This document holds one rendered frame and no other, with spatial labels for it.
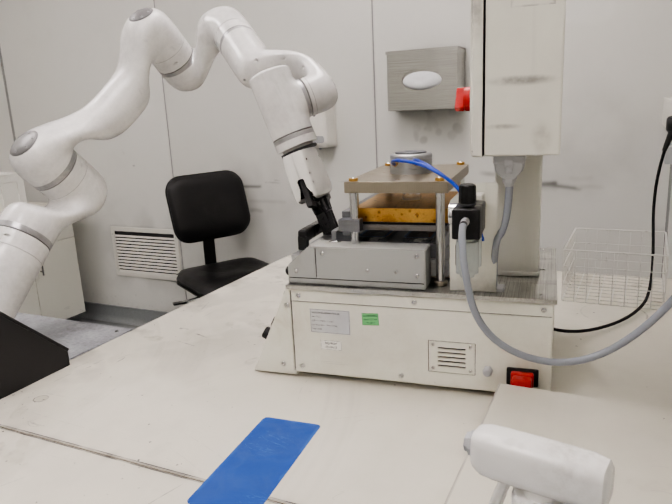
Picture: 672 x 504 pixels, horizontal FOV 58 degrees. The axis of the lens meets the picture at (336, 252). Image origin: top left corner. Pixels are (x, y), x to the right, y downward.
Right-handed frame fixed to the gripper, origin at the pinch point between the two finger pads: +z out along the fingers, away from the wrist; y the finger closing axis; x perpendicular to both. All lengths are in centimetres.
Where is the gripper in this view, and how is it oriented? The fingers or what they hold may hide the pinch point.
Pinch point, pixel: (327, 221)
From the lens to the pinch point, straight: 122.6
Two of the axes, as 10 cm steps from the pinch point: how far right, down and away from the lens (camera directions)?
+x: 8.7, -3.0, -3.9
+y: -3.3, 2.4, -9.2
